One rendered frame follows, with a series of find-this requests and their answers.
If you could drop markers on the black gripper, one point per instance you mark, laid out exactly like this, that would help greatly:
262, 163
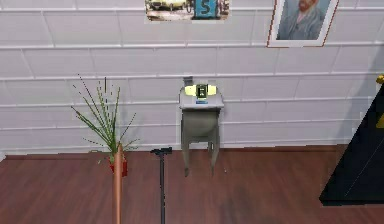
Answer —
155, 152

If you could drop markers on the green plant in red pot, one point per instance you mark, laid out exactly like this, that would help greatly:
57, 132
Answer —
110, 133

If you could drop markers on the grey side table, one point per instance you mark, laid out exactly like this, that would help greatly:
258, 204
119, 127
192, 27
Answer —
200, 126

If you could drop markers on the orange round pole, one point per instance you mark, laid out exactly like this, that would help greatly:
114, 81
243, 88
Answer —
117, 190

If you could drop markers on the white framed portrait painting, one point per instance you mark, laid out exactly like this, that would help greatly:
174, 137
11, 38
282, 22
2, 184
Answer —
301, 20

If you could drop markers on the black cupboard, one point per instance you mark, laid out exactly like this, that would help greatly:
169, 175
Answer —
360, 166

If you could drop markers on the small gold ornament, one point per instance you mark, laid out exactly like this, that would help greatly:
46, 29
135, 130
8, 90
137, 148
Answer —
380, 79

